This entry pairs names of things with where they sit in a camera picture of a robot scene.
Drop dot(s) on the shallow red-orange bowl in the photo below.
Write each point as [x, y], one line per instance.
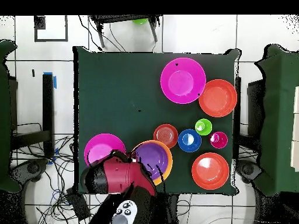
[218, 98]

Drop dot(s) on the green cup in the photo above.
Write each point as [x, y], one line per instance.
[203, 127]

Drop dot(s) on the white boxes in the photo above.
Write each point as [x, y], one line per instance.
[296, 151]

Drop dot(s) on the black stool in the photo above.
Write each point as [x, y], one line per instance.
[121, 18]

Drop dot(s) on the deep red-orange bowl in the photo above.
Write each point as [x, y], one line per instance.
[210, 171]

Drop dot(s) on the pink bowl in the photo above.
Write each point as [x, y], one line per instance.
[182, 80]
[102, 144]

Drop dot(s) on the blue bowl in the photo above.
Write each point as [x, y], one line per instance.
[189, 140]

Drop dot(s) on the black power strip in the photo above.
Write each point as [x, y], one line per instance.
[78, 205]

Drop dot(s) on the small red bowl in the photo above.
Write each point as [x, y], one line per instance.
[165, 136]

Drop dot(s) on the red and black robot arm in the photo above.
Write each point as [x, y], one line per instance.
[121, 172]

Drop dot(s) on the orange bowl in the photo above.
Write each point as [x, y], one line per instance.
[170, 161]

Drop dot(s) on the blue tape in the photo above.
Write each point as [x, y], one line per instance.
[55, 82]

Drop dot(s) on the purple bowl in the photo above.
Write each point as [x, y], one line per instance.
[154, 156]

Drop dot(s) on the red cup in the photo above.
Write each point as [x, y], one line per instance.
[218, 140]

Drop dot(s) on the dark green tablecloth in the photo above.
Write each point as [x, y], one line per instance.
[105, 81]

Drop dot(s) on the black table frame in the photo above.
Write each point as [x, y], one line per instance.
[237, 105]
[48, 105]

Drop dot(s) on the black office chair base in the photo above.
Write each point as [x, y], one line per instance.
[32, 168]
[247, 169]

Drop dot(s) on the green cloth side table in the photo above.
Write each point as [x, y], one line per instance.
[280, 116]
[4, 93]

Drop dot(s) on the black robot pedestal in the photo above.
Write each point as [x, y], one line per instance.
[171, 210]

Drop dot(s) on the lime green bowl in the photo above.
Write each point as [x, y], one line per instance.
[140, 21]

